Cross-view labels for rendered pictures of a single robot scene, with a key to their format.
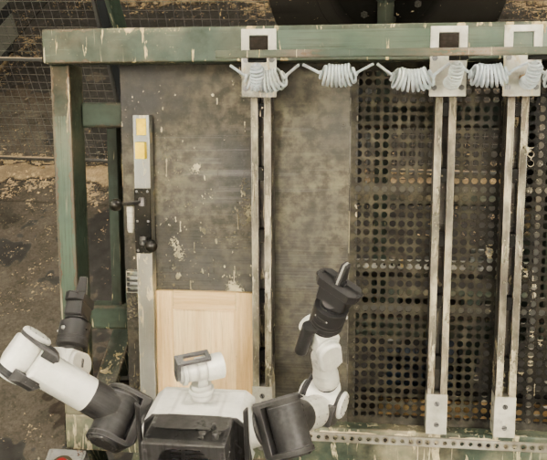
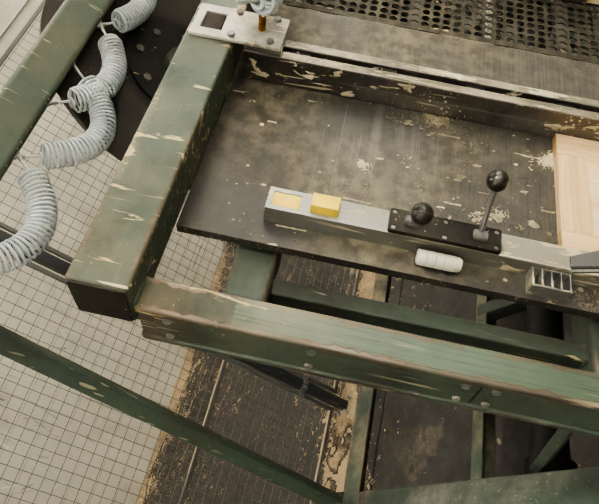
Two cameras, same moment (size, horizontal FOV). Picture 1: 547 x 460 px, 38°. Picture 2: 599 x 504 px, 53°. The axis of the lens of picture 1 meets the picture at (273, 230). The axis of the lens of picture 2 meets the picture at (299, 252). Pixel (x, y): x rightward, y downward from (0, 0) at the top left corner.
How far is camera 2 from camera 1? 2.01 m
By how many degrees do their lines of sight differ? 43
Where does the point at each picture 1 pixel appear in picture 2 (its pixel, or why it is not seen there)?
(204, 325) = not seen: outside the picture
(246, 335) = not seen: outside the picture
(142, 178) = (371, 218)
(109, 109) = (241, 273)
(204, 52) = (203, 75)
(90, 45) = (129, 206)
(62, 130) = (262, 316)
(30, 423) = not seen: outside the picture
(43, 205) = not seen: outside the picture
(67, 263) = (524, 374)
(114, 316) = not seen: outside the picture
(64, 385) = not seen: outside the picture
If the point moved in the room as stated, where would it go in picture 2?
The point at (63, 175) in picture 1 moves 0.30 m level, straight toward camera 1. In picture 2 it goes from (348, 336) to (491, 195)
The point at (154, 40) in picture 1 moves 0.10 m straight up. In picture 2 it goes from (161, 123) to (110, 91)
